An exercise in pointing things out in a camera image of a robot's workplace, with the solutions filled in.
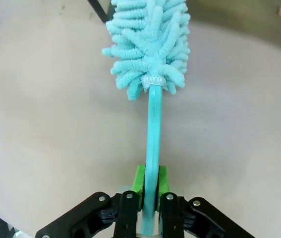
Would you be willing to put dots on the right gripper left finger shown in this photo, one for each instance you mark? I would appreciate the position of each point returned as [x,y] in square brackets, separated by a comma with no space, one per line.
[128,218]

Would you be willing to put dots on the teal chenille duster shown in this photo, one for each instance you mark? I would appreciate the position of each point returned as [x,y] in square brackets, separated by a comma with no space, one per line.
[152,136]

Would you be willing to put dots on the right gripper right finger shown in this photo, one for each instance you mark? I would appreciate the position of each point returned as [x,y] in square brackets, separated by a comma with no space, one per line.
[172,218]

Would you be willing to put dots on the black frame wooden shelf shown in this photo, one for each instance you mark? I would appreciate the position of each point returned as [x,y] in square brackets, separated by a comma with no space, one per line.
[97,10]

